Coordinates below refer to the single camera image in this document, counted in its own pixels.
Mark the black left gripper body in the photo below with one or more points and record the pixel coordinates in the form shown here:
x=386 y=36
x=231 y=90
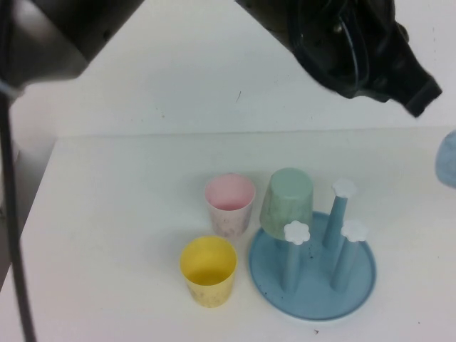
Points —
x=349 y=53

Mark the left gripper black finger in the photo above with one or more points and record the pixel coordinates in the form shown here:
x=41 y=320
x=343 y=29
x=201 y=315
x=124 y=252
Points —
x=422 y=96

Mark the light blue plastic cup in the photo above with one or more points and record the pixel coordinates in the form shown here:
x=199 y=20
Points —
x=447 y=160

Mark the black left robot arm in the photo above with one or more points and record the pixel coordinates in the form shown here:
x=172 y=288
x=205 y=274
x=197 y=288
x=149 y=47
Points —
x=53 y=35

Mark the green plastic cup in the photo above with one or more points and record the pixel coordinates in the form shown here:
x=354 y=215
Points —
x=288 y=199

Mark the pink plastic cup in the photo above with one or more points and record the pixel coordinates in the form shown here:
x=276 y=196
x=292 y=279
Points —
x=228 y=222

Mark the blue cup stand with pegs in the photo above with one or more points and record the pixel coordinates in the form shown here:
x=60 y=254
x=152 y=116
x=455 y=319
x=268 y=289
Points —
x=320 y=299

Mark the yellow plastic cup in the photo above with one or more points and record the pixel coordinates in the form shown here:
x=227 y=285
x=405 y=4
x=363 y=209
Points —
x=210 y=292

